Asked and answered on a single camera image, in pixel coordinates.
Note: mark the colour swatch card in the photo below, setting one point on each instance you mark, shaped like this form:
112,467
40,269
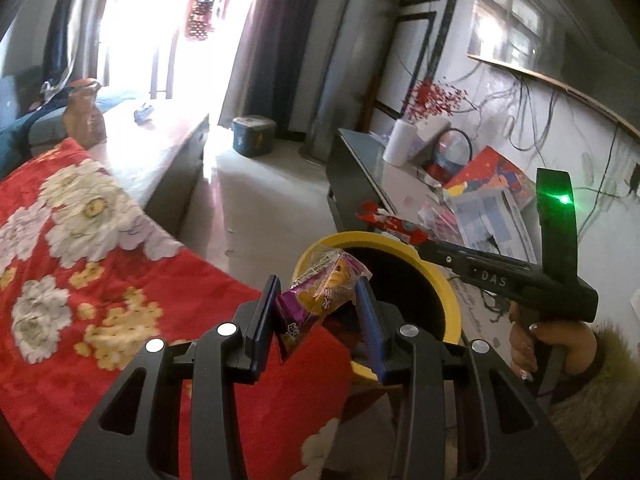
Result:
441,223

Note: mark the white paper towel roll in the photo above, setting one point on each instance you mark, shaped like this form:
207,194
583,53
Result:
399,143

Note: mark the purple snack wrapper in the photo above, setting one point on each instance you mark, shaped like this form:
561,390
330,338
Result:
327,282

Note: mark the blue storage bucket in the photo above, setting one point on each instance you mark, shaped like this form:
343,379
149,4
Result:
253,135

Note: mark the grey standing air conditioner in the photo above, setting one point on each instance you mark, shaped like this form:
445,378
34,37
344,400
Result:
359,44

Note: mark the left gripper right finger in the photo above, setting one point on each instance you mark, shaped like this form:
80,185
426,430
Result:
502,432

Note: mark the blue white printed sheet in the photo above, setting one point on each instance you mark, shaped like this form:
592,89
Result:
489,221

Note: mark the red floral blanket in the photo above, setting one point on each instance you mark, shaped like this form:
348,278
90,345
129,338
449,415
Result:
87,278

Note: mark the dark right curtain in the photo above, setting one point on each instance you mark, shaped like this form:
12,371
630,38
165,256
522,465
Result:
267,64

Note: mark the blue sectional sofa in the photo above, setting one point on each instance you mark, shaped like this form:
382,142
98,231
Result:
29,128

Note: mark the red berry branch decoration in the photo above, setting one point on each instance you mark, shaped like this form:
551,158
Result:
431,99

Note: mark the dark coffee table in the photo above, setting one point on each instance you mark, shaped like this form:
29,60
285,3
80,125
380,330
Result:
157,163

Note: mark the person's right hand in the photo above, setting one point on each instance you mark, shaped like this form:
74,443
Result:
577,338

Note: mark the yellow rimmed trash bin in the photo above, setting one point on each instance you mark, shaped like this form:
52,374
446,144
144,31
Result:
419,289

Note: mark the red snack wrapper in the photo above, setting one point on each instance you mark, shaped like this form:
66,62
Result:
406,231

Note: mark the wall mounted television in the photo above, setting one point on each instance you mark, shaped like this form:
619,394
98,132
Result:
589,48

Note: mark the glass top tv console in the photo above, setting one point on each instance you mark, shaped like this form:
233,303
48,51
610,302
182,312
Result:
357,173

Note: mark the small toy on table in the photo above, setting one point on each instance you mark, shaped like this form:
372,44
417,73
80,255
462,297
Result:
143,113

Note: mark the red picture book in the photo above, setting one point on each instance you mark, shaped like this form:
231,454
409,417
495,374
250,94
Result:
490,169

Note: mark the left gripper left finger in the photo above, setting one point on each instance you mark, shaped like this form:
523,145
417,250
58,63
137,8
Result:
134,430

